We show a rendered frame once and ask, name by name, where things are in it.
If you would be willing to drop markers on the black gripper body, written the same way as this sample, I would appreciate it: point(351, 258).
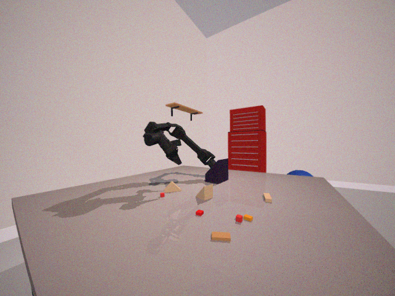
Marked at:
point(167, 148)

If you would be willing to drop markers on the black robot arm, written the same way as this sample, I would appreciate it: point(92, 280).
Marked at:
point(154, 135)

